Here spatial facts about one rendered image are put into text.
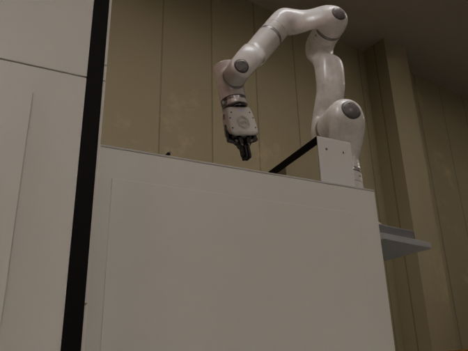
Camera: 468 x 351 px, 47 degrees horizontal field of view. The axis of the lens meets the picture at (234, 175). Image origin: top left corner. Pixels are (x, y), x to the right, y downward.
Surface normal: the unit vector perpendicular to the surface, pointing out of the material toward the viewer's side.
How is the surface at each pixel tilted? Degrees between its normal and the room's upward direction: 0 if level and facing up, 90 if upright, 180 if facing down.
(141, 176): 90
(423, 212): 90
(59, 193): 90
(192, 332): 90
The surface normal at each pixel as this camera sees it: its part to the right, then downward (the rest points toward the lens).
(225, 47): 0.55, -0.33
